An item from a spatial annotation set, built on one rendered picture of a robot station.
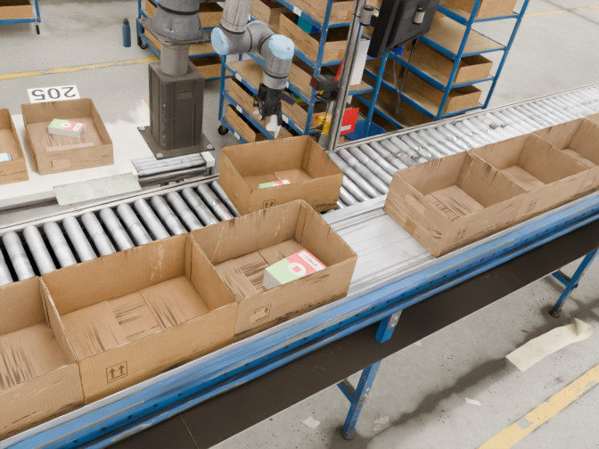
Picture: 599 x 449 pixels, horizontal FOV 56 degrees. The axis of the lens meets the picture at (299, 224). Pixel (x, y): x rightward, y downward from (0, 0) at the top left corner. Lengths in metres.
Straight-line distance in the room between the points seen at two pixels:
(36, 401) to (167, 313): 0.42
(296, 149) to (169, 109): 0.54
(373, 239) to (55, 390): 1.10
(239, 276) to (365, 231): 0.51
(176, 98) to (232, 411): 1.24
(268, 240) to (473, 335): 1.53
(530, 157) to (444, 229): 0.81
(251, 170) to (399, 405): 1.21
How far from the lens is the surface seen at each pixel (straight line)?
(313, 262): 1.69
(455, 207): 2.22
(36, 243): 2.06
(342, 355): 1.92
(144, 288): 1.67
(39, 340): 1.59
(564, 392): 3.05
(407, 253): 1.94
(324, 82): 2.44
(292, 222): 1.81
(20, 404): 1.37
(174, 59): 2.33
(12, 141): 2.57
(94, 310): 1.63
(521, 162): 2.63
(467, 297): 2.27
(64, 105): 2.66
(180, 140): 2.45
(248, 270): 1.74
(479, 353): 2.98
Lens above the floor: 2.10
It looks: 39 degrees down
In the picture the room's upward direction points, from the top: 11 degrees clockwise
